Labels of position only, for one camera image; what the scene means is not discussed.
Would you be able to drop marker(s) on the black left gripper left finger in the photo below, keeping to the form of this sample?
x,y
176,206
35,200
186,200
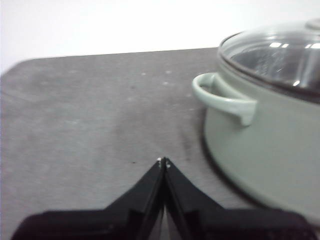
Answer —
x,y
125,220

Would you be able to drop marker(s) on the pale green electric pot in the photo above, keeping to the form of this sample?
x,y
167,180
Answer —
x,y
270,145

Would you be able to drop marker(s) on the glass lid with green knob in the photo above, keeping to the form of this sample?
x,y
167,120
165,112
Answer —
x,y
275,55

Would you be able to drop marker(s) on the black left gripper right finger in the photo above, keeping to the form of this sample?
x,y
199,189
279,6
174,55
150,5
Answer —
x,y
212,222

